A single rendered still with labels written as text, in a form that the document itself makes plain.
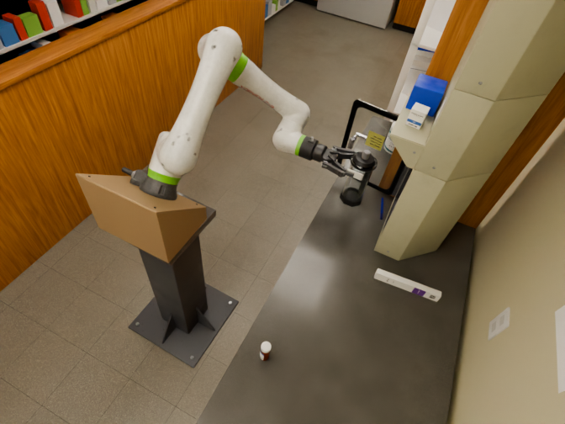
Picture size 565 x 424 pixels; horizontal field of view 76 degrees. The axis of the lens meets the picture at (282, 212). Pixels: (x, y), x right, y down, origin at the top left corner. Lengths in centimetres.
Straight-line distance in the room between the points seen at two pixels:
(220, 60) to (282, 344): 98
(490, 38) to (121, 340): 225
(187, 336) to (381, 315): 129
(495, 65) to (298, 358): 105
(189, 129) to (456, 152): 86
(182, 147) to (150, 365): 143
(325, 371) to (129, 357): 137
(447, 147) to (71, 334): 222
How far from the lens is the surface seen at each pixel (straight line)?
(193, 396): 228
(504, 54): 112
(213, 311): 242
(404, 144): 126
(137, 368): 238
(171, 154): 129
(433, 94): 137
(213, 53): 132
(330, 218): 169
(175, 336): 238
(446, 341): 154
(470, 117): 119
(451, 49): 151
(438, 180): 132
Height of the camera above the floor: 219
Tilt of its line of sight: 49 degrees down
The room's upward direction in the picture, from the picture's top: 8 degrees clockwise
